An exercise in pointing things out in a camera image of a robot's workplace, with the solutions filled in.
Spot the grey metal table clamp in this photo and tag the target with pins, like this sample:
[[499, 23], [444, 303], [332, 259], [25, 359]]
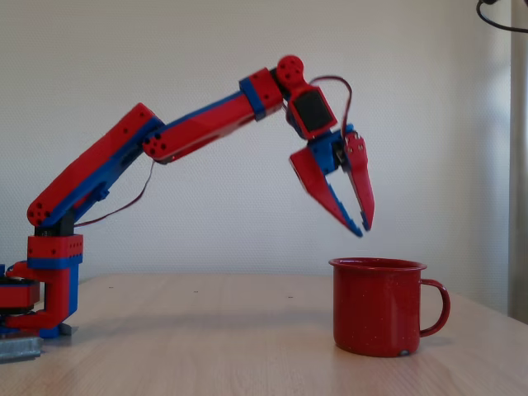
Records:
[[18, 348]]

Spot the red enamel mug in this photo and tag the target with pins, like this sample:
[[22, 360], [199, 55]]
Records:
[[371, 309]]

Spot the grey duct tape strip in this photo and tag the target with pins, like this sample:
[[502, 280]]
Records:
[[71, 330]]

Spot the blue gripper, black servo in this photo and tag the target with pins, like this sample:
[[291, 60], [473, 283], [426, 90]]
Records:
[[326, 154]]

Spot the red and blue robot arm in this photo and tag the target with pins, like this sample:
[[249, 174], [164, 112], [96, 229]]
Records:
[[206, 123]]

